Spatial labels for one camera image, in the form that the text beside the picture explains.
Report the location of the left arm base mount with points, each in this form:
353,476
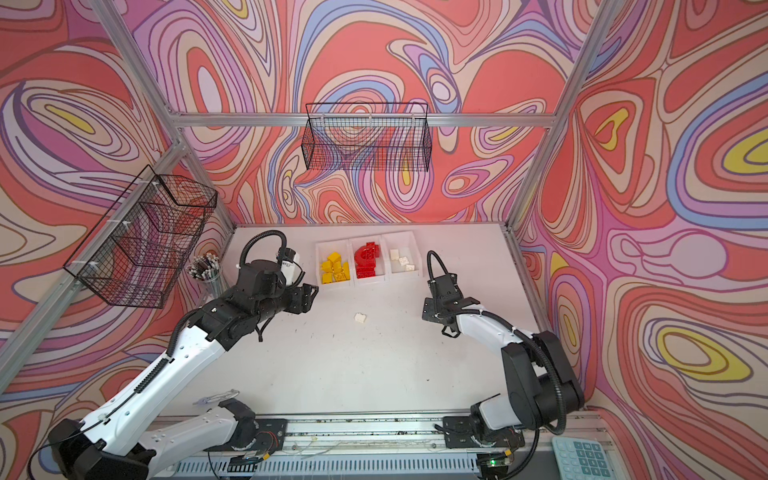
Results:
248,432

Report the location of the red arch lego piece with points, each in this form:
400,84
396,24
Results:
366,256

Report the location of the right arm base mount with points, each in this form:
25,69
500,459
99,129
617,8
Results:
470,431

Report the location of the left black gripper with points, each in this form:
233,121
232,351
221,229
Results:
302,299

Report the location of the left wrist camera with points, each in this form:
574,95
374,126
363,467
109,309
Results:
290,266

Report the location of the teal calculator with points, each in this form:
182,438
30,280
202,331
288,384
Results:
579,459

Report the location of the white three-compartment bin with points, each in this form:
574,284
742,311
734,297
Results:
387,270

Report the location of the left wire basket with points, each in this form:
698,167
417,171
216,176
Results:
136,253

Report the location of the back wire basket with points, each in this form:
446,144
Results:
367,136

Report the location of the red long lego brick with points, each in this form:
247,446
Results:
365,273

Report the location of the clear cup of pens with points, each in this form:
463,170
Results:
207,269

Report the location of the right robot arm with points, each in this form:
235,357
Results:
541,386

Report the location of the yellow curved lego piece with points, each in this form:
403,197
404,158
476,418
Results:
341,271

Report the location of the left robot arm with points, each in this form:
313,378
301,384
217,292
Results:
116,442

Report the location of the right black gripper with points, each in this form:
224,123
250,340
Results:
430,311

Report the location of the wire basket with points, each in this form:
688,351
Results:
136,253
367,136

